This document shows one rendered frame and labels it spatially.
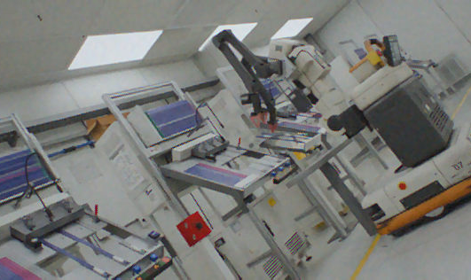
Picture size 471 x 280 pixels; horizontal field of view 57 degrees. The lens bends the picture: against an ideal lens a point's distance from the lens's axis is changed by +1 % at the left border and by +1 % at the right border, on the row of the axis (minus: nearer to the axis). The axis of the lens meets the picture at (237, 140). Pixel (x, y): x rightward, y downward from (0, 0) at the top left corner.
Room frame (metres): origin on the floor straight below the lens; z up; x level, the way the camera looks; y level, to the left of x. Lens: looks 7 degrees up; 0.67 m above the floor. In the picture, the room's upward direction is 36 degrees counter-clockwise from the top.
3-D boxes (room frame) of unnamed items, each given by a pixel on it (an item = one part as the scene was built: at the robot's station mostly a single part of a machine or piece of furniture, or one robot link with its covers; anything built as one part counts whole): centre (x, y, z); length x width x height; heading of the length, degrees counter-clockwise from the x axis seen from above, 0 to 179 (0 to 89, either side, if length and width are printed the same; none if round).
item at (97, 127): (3.47, 0.64, 1.82); 0.68 x 0.30 x 0.20; 144
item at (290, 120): (4.49, -0.54, 0.65); 1.01 x 0.73 x 1.29; 54
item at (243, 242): (3.41, 0.47, 0.31); 0.70 x 0.65 x 0.62; 144
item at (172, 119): (3.39, 0.34, 1.52); 0.51 x 0.13 x 0.27; 144
